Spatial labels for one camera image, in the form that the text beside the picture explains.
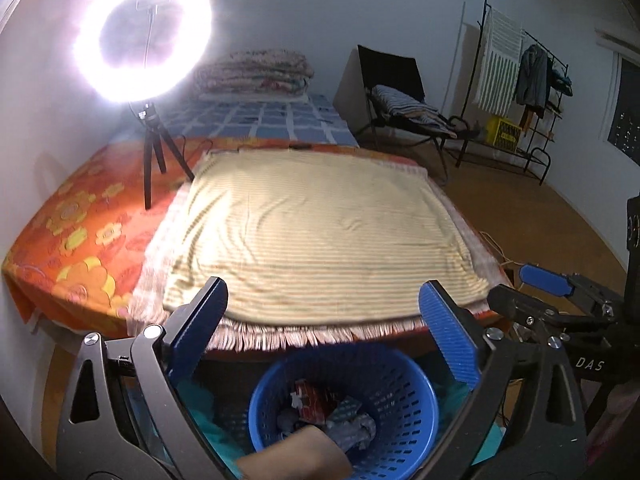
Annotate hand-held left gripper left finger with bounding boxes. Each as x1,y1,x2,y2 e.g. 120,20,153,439
55,276,241,480

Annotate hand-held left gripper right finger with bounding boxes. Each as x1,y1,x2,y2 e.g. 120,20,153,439
415,280,588,480

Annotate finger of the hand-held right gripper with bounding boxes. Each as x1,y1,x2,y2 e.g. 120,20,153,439
487,284,601,344
519,263,626,314

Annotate blue plastic basket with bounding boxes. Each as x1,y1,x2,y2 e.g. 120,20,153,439
248,342,441,478

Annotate pink clothing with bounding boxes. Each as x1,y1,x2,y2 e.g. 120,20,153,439
597,385,640,441

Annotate checked fringed cloth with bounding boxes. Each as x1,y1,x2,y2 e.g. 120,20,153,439
129,147,508,352

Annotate teal cloth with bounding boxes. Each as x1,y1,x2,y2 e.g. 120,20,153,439
175,377,253,480

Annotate yellow striped blanket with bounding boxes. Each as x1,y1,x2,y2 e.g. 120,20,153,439
162,150,491,326

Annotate yellow plastic crate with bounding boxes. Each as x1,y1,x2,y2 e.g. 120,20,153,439
486,116,526,153

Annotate black tripod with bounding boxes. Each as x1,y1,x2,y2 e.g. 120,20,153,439
127,102,196,211

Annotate dark window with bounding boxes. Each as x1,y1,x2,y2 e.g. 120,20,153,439
595,27,640,166

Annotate dark hanging clothes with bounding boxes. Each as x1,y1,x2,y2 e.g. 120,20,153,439
547,57,575,111

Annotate grey blue hanging jacket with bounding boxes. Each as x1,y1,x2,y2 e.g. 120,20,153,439
514,44,551,108

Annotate blue checked bed sheet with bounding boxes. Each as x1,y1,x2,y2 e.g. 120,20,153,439
162,92,360,150

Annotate striped hanging towel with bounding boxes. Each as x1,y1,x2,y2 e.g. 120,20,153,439
474,7,525,116

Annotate folded striped cloth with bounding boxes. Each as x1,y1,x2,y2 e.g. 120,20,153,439
372,85,458,138

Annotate folded floral quilt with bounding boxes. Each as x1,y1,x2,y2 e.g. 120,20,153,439
192,49,316,97

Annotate black folding chair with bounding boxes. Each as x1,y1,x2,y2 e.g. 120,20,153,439
357,45,483,183

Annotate white flat board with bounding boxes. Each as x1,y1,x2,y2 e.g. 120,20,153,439
334,52,373,133

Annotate metal clothes rack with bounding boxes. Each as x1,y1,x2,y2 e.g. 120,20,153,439
457,0,571,187

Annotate white floor cable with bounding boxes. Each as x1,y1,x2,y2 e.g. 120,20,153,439
479,231,526,272

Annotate white ring light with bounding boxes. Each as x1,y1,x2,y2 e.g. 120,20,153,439
72,0,213,107

